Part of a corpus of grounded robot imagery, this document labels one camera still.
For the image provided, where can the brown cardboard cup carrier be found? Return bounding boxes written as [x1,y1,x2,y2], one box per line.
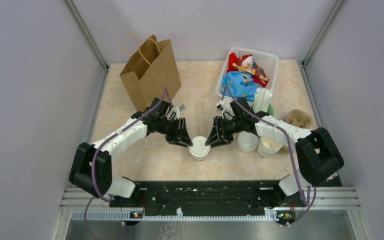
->
[284,109,313,129]

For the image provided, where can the green straw holder cup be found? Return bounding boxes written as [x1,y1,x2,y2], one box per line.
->
[267,104,275,116]

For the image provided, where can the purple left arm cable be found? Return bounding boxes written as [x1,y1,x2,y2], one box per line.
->
[83,86,175,240]

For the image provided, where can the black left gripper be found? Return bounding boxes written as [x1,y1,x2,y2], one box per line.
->
[157,116,193,147]

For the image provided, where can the stack of white lids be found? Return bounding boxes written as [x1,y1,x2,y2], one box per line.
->
[237,131,259,153]

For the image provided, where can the blue snack packet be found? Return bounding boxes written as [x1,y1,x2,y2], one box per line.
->
[221,71,262,102]

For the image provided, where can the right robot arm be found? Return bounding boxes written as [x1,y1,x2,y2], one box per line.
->
[205,97,345,206]

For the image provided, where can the brown paper bag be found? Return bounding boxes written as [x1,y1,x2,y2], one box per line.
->
[119,34,182,111]

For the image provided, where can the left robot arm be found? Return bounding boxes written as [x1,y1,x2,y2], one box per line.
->
[68,98,193,207]

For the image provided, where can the red snack packet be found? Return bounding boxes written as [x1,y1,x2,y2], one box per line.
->
[226,52,270,88]

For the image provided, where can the stack of paper cups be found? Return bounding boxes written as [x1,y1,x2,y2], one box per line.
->
[257,137,283,159]

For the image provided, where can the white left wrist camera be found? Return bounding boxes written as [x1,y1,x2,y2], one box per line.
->
[170,104,186,119]

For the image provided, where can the white plastic basket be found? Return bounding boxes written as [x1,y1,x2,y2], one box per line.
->
[215,47,279,103]

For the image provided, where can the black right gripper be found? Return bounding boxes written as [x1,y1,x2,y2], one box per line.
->
[205,116,244,149]

